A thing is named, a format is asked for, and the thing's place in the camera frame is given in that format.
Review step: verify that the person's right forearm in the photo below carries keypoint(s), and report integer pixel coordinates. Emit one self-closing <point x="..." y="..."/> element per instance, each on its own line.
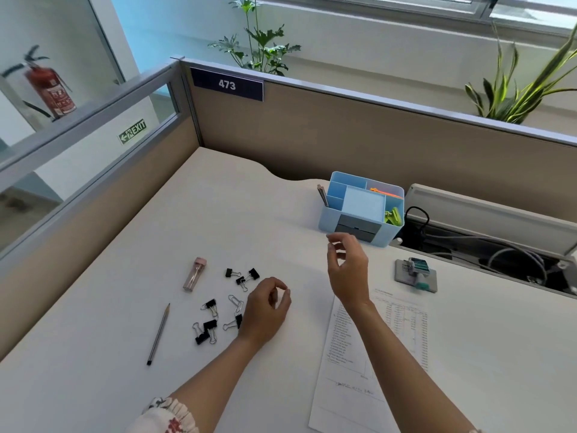
<point x="405" y="374"/>

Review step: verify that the person's left forearm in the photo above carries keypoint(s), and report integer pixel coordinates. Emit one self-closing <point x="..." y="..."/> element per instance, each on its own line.
<point x="216" y="383"/>

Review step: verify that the dark blue number sign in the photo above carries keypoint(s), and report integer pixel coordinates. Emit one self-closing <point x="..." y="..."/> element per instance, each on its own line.
<point x="226" y="84"/>

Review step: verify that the person's right hand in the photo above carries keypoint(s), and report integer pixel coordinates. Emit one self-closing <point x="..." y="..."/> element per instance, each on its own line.
<point x="351" y="277"/>

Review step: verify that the green snake plant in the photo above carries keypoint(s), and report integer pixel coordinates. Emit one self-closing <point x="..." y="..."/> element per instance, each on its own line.
<point x="505" y="103"/>

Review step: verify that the beige partition panel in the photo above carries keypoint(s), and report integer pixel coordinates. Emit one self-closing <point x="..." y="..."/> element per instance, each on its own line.
<point x="338" y="139"/>

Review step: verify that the white desk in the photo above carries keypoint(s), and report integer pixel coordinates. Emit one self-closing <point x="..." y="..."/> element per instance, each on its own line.
<point x="225" y="211"/>

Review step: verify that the printed paper sheet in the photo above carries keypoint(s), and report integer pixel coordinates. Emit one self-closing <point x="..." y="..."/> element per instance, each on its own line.
<point x="342" y="401"/>

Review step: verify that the blue desk organizer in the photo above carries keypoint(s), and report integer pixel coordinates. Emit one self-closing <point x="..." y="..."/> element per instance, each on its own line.
<point x="360" y="207"/>

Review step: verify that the red fire extinguisher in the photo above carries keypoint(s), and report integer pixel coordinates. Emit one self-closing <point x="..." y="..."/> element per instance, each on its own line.
<point x="52" y="92"/>

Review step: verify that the silver paper clip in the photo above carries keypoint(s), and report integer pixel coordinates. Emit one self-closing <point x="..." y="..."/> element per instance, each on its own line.
<point x="236" y="305"/>

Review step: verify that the white floral dress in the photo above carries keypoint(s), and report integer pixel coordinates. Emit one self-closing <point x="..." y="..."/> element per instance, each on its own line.
<point x="167" y="419"/>

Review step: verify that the green exit sign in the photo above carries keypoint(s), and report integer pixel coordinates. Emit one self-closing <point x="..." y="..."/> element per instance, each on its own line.
<point x="133" y="132"/>

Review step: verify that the pile of black binder clips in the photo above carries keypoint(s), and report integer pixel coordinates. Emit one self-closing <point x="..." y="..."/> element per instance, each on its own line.
<point x="209" y="326"/>

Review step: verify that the leafy green plant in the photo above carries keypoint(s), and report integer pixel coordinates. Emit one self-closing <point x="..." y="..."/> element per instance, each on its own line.
<point x="266" y="45"/>

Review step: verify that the green stapler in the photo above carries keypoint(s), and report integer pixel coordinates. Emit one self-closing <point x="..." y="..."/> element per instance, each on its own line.
<point x="393" y="217"/>

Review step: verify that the glass topped side partition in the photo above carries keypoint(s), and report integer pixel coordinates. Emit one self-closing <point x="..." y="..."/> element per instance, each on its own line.
<point x="90" y="238"/>

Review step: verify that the green date stamp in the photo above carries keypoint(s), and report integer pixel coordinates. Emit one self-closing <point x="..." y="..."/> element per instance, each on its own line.
<point x="419" y="266"/>

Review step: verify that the orange sticky note pad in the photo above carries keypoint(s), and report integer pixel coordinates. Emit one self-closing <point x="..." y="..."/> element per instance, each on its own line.
<point x="383" y="192"/>

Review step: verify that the short grey pencil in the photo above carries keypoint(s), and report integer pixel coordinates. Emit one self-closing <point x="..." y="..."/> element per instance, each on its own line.
<point x="158" y="335"/>

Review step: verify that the grey stamp pad case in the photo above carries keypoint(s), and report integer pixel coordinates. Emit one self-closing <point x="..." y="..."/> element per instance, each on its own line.
<point x="430" y="284"/>

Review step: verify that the grey window frame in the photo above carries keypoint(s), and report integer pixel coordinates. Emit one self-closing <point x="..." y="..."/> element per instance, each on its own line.
<point x="405" y="4"/>

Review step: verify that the person's left hand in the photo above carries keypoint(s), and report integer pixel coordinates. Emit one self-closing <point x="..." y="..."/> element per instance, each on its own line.
<point x="266" y="313"/>

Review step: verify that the clear pink lead tube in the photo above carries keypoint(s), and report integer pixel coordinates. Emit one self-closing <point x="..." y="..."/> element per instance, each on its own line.
<point x="194" y="275"/>

